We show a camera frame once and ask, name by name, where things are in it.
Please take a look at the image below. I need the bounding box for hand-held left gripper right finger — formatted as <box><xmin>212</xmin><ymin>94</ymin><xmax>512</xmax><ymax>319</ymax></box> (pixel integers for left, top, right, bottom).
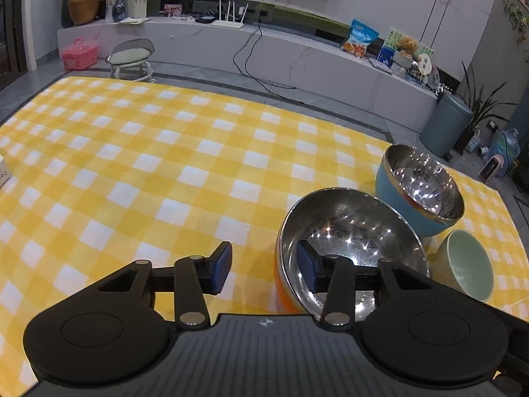
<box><xmin>297</xmin><ymin>240</ymin><xmax>441</xmax><ymax>326</ymax></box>

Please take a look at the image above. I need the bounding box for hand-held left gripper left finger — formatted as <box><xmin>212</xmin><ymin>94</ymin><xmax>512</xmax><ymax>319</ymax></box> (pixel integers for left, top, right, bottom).
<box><xmin>88</xmin><ymin>242</ymin><xmax>233</xmax><ymax>328</ymax></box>

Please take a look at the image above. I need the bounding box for orange steel bowl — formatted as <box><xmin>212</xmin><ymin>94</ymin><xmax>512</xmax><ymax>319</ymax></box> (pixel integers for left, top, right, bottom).
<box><xmin>274</xmin><ymin>188</ymin><xmax>431</xmax><ymax>324</ymax></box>

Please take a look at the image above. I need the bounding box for blue steel bowl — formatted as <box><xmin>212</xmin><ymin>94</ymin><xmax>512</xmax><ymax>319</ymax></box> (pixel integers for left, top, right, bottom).
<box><xmin>375</xmin><ymin>144</ymin><xmax>465</xmax><ymax>239</ymax></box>

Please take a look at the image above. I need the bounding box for yellow checked tablecloth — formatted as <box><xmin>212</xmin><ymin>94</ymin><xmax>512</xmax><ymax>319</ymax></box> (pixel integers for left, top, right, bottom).
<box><xmin>0</xmin><ymin>75</ymin><xmax>529</xmax><ymax>383</ymax></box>

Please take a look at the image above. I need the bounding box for green ceramic bowl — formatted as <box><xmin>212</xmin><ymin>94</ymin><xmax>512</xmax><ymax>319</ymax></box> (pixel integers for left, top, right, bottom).
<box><xmin>430</xmin><ymin>229</ymin><xmax>495</xmax><ymax>304</ymax></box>

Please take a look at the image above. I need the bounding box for grey trash can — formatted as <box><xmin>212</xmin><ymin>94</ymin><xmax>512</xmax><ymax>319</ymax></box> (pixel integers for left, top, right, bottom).
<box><xmin>420</xmin><ymin>91</ymin><xmax>473</xmax><ymax>159</ymax></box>

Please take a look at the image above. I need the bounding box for woven basket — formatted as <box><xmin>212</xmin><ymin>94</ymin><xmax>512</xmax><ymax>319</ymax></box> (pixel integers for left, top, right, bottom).
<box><xmin>465</xmin><ymin>128</ymin><xmax>482</xmax><ymax>154</ymax></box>

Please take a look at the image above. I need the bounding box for small pink heater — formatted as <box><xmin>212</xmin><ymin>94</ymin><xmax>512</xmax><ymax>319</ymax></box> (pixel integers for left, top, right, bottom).
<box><xmin>479</xmin><ymin>155</ymin><xmax>506</xmax><ymax>182</ymax></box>

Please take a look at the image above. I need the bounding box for grey wrapped bouquet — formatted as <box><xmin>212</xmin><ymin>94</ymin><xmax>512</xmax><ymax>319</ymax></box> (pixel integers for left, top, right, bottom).
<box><xmin>390</xmin><ymin>52</ymin><xmax>414</xmax><ymax>77</ymax></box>

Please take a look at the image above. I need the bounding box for white marble television cabinet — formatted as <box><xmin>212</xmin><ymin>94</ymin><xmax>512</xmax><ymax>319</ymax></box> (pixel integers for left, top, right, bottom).
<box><xmin>57</xmin><ymin>16</ymin><xmax>439</xmax><ymax>134</ymax></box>

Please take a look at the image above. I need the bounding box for small rolling stool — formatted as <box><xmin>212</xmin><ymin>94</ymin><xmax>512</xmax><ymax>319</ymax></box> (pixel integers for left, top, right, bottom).
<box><xmin>105</xmin><ymin>38</ymin><xmax>157</xmax><ymax>84</ymax></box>

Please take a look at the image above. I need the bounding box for tall potted plant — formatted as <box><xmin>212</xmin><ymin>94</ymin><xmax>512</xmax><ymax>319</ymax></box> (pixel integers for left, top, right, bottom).
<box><xmin>452</xmin><ymin>61</ymin><xmax>511</xmax><ymax>156</ymax></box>

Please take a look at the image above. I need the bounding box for large water bottle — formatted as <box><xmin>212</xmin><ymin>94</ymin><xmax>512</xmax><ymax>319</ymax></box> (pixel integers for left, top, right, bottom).
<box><xmin>488</xmin><ymin>128</ymin><xmax>521</xmax><ymax>166</ymax></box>

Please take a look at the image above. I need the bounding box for round white hand fan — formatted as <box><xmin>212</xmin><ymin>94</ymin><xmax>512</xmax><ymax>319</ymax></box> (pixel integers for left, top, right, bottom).
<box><xmin>415</xmin><ymin>54</ymin><xmax>435</xmax><ymax>84</ymax></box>

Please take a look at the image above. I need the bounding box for blue snack bag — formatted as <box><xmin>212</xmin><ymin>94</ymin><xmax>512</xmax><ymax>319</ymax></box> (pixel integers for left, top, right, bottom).
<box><xmin>341</xmin><ymin>19</ymin><xmax>382</xmax><ymax>59</ymax></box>

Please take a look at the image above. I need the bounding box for bushy green plant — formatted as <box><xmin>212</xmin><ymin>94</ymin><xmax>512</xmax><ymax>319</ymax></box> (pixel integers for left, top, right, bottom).
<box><xmin>510</xmin><ymin>149</ymin><xmax>529</xmax><ymax>193</ymax></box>

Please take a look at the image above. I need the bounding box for white router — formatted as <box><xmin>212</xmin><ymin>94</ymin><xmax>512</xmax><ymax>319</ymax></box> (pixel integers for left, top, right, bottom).
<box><xmin>211</xmin><ymin>0</ymin><xmax>250</xmax><ymax>30</ymax></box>

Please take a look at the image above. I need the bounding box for green and white panel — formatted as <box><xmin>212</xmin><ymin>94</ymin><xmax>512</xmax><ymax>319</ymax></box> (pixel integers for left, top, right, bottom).
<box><xmin>384</xmin><ymin>28</ymin><xmax>435</xmax><ymax>57</ymax></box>

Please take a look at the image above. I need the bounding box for pink storage case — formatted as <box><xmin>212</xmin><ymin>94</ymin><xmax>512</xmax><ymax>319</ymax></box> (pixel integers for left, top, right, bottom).
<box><xmin>61</xmin><ymin>38</ymin><xmax>99</xmax><ymax>71</ymax></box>

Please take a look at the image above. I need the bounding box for white patterned pot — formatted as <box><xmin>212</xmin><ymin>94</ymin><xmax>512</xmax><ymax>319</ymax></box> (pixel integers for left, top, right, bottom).
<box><xmin>126</xmin><ymin>0</ymin><xmax>148</xmax><ymax>20</ymax></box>

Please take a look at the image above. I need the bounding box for gold vase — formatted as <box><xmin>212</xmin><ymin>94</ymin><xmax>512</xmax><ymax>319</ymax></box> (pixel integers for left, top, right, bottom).
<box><xmin>68</xmin><ymin>0</ymin><xmax>102</xmax><ymax>26</ymax></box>

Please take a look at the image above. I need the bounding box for hanging vine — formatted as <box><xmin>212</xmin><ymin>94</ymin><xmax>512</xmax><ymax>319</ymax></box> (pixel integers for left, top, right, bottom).
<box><xmin>503</xmin><ymin>0</ymin><xmax>529</xmax><ymax>43</ymax></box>

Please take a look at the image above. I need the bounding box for black cable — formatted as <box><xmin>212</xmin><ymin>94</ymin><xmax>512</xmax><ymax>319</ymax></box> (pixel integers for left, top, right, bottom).
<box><xmin>232</xmin><ymin>12</ymin><xmax>297</xmax><ymax>90</ymax></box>

